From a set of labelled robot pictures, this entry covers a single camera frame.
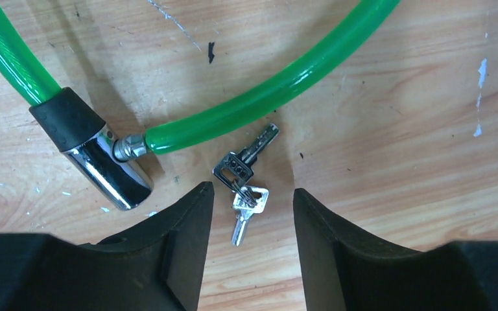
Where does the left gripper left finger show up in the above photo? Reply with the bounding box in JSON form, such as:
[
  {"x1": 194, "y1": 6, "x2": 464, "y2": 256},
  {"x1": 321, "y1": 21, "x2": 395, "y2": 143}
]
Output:
[{"x1": 0, "y1": 181, "x2": 215, "y2": 310}]

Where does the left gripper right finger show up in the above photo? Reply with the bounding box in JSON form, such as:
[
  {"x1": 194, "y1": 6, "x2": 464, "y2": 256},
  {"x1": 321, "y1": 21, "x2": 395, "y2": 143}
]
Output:
[{"x1": 293, "y1": 188, "x2": 498, "y2": 310}]

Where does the silver key pair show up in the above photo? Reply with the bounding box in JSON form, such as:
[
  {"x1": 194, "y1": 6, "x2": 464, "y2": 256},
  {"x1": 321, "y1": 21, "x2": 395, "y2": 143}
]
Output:
[{"x1": 212, "y1": 123, "x2": 280, "y2": 246}]

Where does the green cable lock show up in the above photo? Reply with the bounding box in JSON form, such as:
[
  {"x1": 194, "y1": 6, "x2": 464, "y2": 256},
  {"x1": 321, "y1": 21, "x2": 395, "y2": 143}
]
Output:
[{"x1": 0, "y1": 0, "x2": 401, "y2": 212}]

